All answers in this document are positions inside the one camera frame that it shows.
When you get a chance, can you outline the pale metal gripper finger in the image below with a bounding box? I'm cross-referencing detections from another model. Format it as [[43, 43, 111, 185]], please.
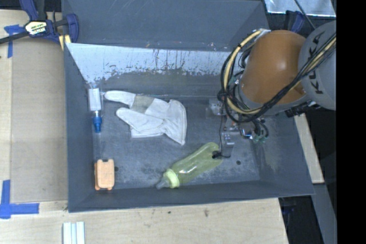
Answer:
[[221, 132, 236, 158]]

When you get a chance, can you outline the green baby bottle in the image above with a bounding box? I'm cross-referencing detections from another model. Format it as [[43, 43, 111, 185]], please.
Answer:
[[155, 142, 224, 190]]

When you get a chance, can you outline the white work glove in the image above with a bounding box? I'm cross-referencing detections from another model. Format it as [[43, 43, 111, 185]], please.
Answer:
[[104, 90, 188, 146]]

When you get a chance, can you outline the grey metal bin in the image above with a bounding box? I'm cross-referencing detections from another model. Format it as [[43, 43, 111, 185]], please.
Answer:
[[60, 0, 316, 213]]

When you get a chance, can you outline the orange sponge block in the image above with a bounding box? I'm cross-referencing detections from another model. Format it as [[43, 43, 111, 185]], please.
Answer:
[[94, 158, 116, 191]]

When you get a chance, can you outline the clear bottle with blue tip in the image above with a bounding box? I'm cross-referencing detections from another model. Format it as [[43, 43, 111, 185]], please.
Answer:
[[86, 86, 104, 134]]

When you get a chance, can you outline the brown cardboard board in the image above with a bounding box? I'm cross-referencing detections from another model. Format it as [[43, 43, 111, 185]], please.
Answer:
[[9, 39, 70, 204]]

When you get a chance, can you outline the black cylinder on white bracket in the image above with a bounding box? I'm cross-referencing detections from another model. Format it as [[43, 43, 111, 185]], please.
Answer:
[[284, 102, 319, 118]]

